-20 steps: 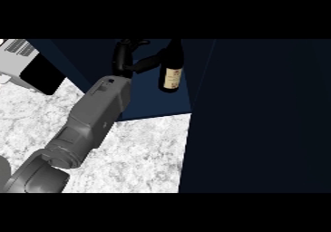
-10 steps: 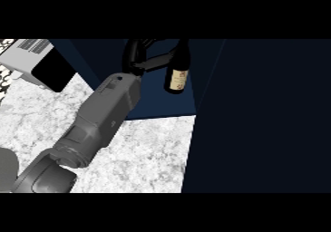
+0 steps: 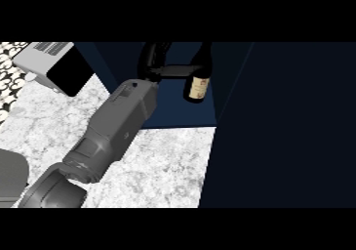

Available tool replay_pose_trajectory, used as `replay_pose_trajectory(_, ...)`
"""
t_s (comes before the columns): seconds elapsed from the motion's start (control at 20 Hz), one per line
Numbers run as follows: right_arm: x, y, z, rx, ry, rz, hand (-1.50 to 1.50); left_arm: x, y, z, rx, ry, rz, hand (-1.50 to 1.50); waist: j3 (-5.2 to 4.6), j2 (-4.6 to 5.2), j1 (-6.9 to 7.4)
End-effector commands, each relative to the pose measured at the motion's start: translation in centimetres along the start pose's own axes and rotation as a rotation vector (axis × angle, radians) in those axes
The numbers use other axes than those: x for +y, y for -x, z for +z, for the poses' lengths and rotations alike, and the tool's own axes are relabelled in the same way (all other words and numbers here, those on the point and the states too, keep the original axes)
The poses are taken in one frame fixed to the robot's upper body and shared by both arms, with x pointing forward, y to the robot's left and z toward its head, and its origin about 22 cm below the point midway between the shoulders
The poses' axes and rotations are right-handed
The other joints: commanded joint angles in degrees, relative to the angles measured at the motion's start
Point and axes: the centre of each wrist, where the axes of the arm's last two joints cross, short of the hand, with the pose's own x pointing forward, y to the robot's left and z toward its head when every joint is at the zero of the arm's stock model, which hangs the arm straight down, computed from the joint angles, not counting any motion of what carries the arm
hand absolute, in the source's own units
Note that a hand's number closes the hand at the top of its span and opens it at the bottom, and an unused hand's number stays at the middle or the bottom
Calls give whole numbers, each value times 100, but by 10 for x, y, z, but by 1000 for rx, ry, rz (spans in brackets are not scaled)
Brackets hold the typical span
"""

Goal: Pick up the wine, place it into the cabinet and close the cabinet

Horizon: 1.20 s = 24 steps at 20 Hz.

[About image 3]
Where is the dark wine bottle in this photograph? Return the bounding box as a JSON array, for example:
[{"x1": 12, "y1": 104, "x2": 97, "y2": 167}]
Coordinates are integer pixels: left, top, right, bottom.
[{"x1": 182, "y1": 41, "x2": 215, "y2": 104}]

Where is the grey rounded block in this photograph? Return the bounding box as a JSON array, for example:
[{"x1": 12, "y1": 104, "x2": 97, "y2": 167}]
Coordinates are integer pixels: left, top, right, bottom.
[{"x1": 0, "y1": 146, "x2": 30, "y2": 209}]

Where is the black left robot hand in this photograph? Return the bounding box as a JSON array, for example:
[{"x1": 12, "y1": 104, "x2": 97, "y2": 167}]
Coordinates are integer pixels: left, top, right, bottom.
[{"x1": 136, "y1": 41, "x2": 207, "y2": 84}]

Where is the dark blue cabinet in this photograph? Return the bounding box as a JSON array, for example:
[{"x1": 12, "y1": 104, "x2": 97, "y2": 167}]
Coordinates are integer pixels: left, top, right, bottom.
[{"x1": 73, "y1": 41, "x2": 257, "y2": 130}]

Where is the dark blue cabinet door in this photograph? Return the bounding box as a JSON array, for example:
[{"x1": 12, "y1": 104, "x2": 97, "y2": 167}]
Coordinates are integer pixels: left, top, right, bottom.
[{"x1": 198, "y1": 41, "x2": 356, "y2": 209}]

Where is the white and black appliance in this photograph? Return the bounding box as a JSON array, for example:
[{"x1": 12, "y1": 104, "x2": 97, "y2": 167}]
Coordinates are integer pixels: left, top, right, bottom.
[{"x1": 11, "y1": 41, "x2": 97, "y2": 98}]

